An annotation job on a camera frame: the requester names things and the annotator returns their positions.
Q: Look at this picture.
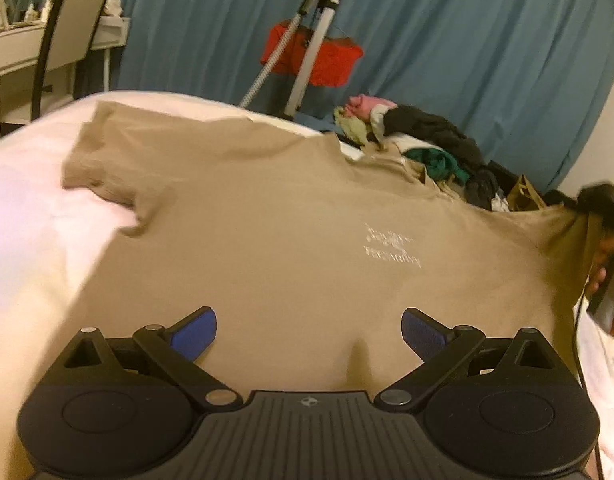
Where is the person's right hand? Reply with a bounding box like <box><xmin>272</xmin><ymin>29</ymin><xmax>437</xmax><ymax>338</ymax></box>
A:
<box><xmin>585</xmin><ymin>232</ymin><xmax>614</xmax><ymax>297</ymax></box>

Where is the braided steamer hose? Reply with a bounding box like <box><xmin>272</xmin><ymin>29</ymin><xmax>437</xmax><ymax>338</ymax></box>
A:
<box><xmin>238</xmin><ymin>2</ymin><xmax>310</xmax><ymax>109</ymax></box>

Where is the tan t-shirt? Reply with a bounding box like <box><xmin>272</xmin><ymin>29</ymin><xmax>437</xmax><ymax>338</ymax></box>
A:
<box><xmin>62</xmin><ymin>100</ymin><xmax>604</xmax><ymax>397</ymax></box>

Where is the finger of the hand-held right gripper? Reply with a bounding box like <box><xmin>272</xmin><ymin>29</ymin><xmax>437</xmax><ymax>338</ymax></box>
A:
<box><xmin>544</xmin><ymin>183</ymin><xmax>614</xmax><ymax>235</ymax></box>

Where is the blue curtain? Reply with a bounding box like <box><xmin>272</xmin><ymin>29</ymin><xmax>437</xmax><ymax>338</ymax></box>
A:
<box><xmin>7</xmin><ymin>0</ymin><xmax>614</xmax><ymax>196</ymax></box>

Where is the red hanging cloth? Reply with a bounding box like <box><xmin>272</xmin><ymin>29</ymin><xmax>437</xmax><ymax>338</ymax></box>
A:
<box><xmin>261</xmin><ymin>20</ymin><xmax>364</xmax><ymax>87</ymax></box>

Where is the brown paper bag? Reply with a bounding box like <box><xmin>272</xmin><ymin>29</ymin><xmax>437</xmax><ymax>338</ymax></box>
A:
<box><xmin>506</xmin><ymin>173</ymin><xmax>547</xmax><ymax>211</ymax></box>

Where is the beige chair with black frame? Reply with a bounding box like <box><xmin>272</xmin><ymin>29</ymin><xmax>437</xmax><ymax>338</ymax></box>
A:
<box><xmin>29</xmin><ymin>0</ymin><xmax>110</xmax><ymax>122</ymax></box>

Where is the pile of mixed clothes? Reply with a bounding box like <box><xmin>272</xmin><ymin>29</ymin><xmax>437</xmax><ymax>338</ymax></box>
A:
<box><xmin>334</xmin><ymin>94</ymin><xmax>519</xmax><ymax>212</ymax></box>

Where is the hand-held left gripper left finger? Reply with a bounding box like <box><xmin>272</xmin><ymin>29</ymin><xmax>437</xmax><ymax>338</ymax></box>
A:
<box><xmin>53</xmin><ymin>306</ymin><xmax>244</xmax><ymax>414</ymax></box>

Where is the white desk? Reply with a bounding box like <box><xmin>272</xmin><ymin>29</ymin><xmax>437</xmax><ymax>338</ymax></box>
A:
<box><xmin>0</xmin><ymin>15</ymin><xmax>132</xmax><ymax>150</ymax></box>

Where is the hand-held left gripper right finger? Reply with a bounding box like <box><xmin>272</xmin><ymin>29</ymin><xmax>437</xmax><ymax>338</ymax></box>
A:
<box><xmin>376</xmin><ymin>307</ymin><xmax>579</xmax><ymax>409</ymax></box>

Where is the person's white shirt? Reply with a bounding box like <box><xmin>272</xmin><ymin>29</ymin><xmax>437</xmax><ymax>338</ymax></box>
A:
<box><xmin>573</xmin><ymin>295</ymin><xmax>614</xmax><ymax>480</ymax></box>

